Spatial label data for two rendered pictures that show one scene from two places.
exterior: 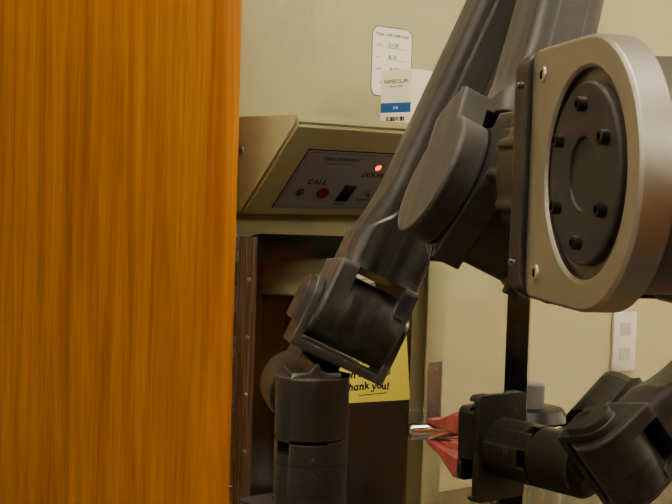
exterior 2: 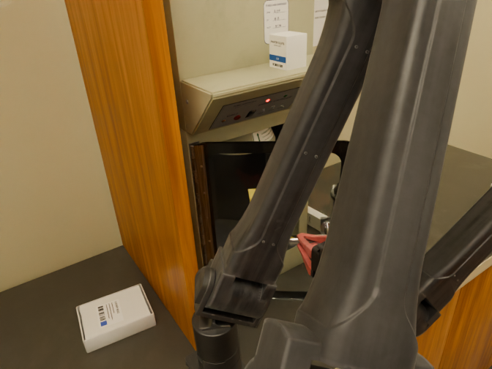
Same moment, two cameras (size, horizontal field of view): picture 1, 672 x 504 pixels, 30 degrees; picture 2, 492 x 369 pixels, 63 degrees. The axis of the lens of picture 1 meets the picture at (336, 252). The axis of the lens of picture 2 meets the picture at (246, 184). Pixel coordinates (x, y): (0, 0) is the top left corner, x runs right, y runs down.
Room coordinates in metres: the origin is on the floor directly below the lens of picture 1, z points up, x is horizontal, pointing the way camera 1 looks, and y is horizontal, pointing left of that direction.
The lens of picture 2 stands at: (0.60, -0.07, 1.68)
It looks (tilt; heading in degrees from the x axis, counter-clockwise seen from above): 29 degrees down; 6
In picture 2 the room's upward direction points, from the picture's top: 3 degrees counter-clockwise
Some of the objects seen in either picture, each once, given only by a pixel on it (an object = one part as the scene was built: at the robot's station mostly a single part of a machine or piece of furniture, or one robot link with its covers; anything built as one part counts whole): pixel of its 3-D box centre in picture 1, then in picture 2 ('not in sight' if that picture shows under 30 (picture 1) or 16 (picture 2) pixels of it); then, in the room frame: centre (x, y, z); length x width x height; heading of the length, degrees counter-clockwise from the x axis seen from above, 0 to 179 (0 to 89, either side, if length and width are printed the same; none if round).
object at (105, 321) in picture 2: not in sight; (116, 315); (1.27, 0.33, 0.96); 0.16 x 0.12 x 0.04; 123
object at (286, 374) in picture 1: (310, 403); (215, 327); (0.97, 0.02, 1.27); 0.07 x 0.06 x 0.07; 11
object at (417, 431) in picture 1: (453, 427); (310, 234); (1.28, -0.13, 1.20); 0.10 x 0.05 x 0.03; 90
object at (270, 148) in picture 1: (381, 170); (270, 96); (1.36, -0.05, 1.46); 0.32 x 0.12 x 0.10; 129
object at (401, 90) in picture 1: (412, 99); (288, 50); (1.39, -0.08, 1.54); 0.05 x 0.05 x 0.06; 40
